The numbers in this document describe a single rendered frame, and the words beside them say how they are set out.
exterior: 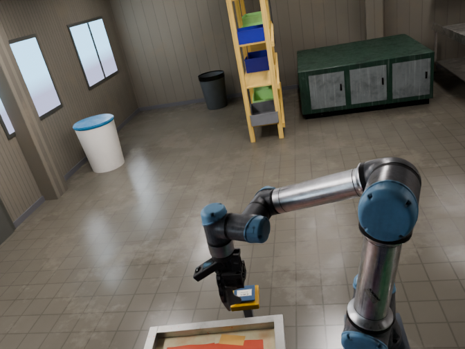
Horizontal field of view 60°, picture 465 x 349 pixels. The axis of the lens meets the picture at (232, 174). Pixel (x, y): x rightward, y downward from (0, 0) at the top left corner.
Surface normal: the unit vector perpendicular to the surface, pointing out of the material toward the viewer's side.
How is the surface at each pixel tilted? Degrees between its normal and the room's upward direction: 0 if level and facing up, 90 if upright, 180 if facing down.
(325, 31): 90
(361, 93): 90
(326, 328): 0
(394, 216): 83
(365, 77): 90
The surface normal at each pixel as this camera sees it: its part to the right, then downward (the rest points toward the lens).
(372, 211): -0.43, 0.35
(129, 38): -0.14, 0.46
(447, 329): -0.18, -0.88
